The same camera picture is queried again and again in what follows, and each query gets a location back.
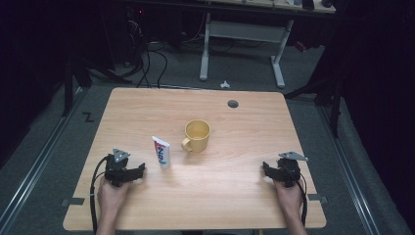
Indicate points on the yellow mug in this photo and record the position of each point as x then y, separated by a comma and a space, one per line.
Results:
196, 138

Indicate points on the person's left hand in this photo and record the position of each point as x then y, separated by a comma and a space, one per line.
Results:
111, 197

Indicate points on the metal floor rail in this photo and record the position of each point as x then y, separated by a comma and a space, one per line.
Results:
36, 168
350, 173

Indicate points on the white-legged desk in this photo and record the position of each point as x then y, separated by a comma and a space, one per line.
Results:
244, 31

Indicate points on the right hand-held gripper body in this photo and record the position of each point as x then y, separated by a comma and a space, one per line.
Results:
288, 171

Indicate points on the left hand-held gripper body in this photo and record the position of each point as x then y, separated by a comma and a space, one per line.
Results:
116, 171

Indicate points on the person's right hand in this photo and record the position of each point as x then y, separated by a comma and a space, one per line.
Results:
289, 197

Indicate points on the white toothpaste tube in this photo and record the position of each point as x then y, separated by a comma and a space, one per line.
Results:
162, 153

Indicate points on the white scrap on floor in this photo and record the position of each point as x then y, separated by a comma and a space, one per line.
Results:
224, 85

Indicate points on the grey table grommet hole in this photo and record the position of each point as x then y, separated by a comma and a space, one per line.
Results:
233, 104

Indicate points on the black metal stand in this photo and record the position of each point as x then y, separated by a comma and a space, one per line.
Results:
68, 91
335, 111

